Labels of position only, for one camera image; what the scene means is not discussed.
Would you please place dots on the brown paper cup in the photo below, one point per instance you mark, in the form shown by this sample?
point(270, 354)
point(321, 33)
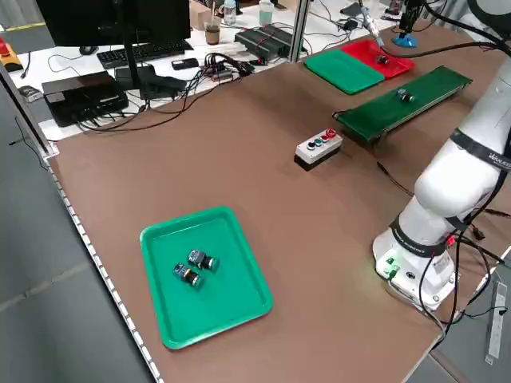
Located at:
point(212, 36)

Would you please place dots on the cardboard box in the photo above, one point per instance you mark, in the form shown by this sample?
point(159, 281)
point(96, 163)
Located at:
point(199, 16)

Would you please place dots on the clear plastic bottle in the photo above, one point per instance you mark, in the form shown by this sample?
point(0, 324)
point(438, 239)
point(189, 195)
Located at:
point(229, 14)

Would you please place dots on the green belt conveyor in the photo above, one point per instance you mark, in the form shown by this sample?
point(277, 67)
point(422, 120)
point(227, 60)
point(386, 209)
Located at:
point(431, 93)

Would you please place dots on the narrow green plastic tray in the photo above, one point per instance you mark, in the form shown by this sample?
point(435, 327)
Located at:
point(343, 72)

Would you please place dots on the grey push button control box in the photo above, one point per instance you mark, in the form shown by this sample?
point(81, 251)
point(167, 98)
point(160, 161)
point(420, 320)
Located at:
point(317, 149)

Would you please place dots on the black computer box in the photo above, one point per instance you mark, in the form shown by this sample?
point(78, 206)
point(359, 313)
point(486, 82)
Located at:
point(80, 95)

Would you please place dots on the black computer mouse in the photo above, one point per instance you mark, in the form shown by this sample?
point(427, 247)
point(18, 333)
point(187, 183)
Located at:
point(88, 50)

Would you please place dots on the black keyboard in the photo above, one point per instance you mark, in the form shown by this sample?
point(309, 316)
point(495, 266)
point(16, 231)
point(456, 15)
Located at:
point(159, 50)

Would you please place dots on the yellow emergency stop box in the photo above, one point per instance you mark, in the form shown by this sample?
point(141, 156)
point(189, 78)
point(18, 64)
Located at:
point(8, 58)

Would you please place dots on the red push button switch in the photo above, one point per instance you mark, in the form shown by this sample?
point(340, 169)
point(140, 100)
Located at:
point(382, 59)

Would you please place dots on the small black device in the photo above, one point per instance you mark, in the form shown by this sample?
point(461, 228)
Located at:
point(30, 93)

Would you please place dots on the wide green plastic tray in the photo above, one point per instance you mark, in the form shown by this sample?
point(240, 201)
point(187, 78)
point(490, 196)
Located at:
point(223, 303)

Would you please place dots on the black phone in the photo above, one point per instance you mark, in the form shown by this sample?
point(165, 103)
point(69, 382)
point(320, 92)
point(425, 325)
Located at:
point(184, 64)

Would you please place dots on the aluminium frame post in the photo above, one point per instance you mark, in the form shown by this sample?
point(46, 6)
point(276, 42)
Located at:
point(299, 32)

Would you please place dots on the green tinted jar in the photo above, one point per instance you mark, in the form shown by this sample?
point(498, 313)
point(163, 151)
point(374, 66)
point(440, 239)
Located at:
point(266, 14)

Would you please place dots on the white power strip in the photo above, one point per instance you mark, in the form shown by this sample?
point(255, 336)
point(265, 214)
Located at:
point(497, 319)

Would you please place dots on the black computer monitor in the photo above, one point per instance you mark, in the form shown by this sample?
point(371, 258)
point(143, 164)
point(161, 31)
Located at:
point(100, 20)

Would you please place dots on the aluminium frame beam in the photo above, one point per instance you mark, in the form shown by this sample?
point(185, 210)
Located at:
point(36, 127)

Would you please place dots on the black finned power supply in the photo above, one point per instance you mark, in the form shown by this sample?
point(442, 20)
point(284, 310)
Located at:
point(263, 40)

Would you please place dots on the black power adapter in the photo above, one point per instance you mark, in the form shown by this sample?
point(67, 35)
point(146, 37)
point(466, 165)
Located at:
point(350, 24)

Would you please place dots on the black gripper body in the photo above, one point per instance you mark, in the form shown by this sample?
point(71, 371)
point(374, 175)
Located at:
point(414, 8)

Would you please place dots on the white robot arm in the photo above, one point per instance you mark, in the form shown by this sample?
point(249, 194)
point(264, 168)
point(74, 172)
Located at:
point(451, 179)

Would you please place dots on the red plastic tray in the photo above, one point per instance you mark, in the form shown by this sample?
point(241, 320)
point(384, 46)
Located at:
point(399, 65)

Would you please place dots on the blue desk lamp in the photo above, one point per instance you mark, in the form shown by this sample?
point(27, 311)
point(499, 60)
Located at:
point(404, 40)

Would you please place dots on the white table edge strip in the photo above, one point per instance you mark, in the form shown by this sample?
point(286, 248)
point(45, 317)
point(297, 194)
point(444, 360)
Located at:
point(121, 304)

